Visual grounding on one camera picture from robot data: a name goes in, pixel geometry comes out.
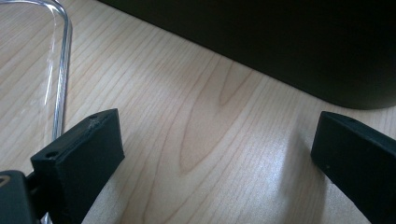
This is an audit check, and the square metal tray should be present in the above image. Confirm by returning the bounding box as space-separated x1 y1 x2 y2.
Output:
97 0 396 110

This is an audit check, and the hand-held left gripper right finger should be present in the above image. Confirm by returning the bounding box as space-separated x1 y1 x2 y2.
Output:
310 110 396 224

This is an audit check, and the clear plastic container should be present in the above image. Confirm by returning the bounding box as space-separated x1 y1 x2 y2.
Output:
0 0 75 224

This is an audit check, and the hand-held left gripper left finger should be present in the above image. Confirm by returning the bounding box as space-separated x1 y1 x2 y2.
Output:
30 107 126 224

